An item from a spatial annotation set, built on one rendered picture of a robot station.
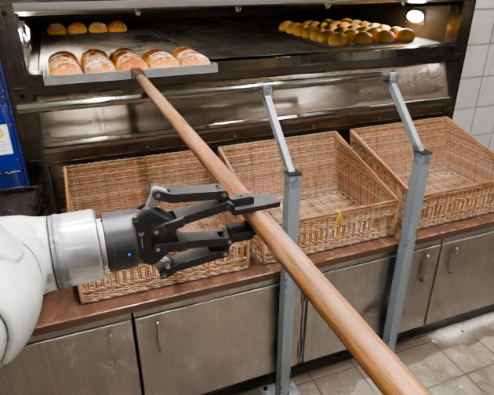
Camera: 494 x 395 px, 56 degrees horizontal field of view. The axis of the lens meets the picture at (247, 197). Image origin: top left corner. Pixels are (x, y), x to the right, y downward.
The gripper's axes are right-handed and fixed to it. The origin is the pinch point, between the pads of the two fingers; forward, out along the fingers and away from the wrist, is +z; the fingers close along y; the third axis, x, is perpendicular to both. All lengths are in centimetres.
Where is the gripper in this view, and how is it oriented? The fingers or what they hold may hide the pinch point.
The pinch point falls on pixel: (253, 215)
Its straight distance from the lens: 64.9
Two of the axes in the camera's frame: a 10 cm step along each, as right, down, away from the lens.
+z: 9.3, -1.6, 3.3
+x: 3.7, 4.2, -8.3
